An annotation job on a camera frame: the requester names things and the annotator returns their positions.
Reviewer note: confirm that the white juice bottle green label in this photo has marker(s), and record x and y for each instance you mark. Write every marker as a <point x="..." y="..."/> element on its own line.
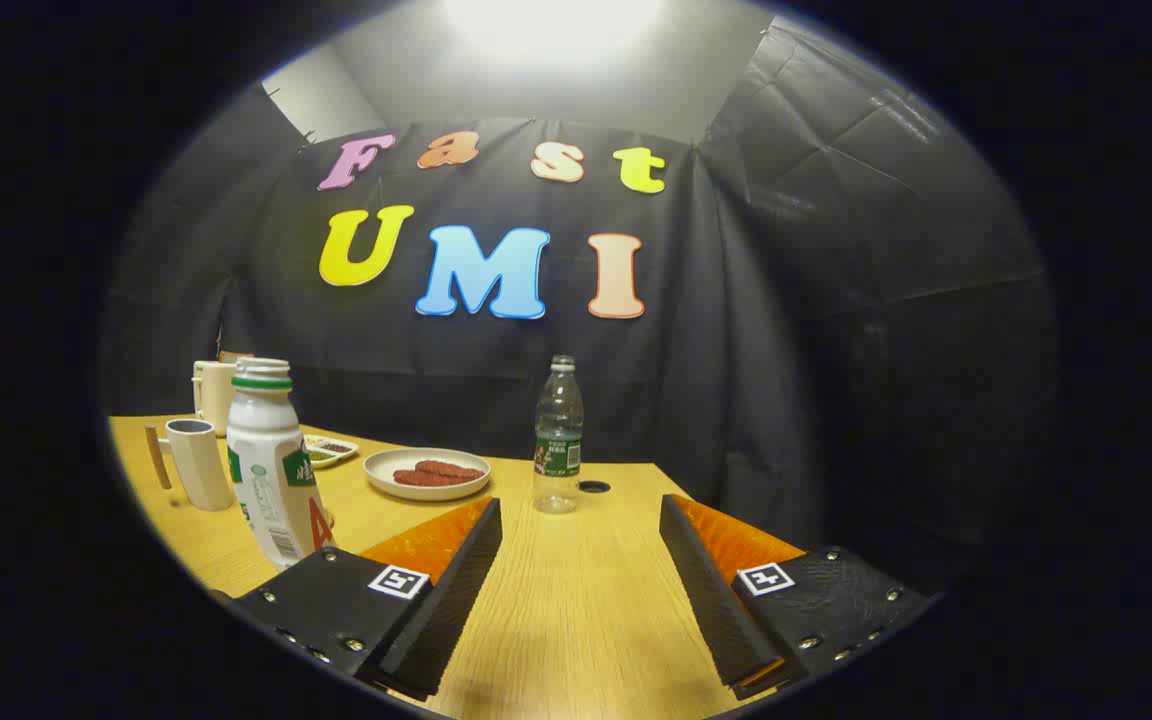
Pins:
<point x="271" y="470"/>

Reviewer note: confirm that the black backdrop cloth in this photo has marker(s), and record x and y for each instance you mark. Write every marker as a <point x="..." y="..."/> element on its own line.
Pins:
<point x="736" y="400"/>

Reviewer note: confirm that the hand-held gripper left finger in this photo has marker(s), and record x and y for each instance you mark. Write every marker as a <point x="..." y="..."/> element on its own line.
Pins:
<point x="456" y="590"/>

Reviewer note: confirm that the white divided dish with beans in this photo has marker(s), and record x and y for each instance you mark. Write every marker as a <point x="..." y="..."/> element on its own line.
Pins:
<point x="331" y="450"/>

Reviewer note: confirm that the white round plate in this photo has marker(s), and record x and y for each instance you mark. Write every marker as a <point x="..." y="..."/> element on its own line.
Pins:
<point x="386" y="475"/>

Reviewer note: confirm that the wooden table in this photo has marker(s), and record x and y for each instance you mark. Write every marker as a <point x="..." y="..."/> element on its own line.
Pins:
<point x="576" y="600"/>

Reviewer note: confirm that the small black disc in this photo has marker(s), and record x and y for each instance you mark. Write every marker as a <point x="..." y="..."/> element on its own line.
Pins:
<point x="593" y="486"/>

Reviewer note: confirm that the clear plastic water bottle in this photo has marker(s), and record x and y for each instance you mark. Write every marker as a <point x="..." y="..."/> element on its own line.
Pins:
<point x="558" y="440"/>

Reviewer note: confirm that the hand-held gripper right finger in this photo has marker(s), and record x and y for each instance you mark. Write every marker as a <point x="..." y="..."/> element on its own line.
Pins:
<point x="706" y="590"/>

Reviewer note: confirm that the brown bread slice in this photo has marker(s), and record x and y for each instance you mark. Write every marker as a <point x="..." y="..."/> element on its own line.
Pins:
<point x="234" y="356"/>

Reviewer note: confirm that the cream toaster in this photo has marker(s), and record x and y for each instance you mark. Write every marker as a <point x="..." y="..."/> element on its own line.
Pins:
<point x="212" y="395"/>

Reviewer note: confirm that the red sausage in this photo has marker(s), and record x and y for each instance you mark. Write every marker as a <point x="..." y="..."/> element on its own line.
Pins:
<point x="451" y="468"/>
<point x="421" y="479"/>

